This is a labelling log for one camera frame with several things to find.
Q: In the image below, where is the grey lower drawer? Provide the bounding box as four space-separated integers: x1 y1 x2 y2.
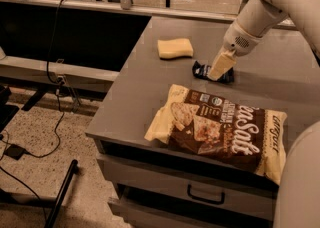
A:
108 186 226 228

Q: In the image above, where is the brown sea salt chips bag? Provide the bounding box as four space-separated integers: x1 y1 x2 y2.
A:
145 84 287 184

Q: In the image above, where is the dark blue rxbar wrapper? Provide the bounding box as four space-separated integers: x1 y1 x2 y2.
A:
192 61 234 84

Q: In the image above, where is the grey drawer with black handle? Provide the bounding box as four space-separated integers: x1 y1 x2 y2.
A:
97 154 275 222

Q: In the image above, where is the black power adapter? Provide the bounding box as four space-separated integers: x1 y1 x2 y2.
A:
4 144 26 160

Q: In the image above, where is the black cable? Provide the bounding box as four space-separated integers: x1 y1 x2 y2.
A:
0 0 68 223

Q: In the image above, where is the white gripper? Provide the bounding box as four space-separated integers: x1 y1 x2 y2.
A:
208 21 261 81

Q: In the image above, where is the yellow sponge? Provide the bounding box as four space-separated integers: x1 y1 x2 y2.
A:
157 38 194 59

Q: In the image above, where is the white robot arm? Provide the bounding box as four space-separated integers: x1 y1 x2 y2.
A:
208 0 320 228

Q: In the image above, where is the black metal stand leg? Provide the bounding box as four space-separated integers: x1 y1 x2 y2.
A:
44 160 78 228

